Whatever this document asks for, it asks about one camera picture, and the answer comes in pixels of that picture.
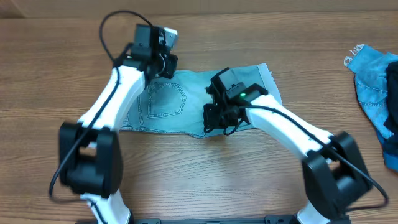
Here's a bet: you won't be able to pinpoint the light blue denim shorts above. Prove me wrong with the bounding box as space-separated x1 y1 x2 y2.
119 63 283 139

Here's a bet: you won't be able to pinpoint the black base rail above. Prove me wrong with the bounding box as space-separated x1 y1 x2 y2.
77 216 352 224

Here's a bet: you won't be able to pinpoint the blue denim garment pile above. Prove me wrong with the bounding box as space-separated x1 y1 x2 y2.
344 44 397 172

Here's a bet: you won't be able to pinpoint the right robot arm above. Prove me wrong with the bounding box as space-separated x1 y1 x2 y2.
203 68 372 223

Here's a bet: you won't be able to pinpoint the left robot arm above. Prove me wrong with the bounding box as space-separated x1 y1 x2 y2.
56 24 178 223

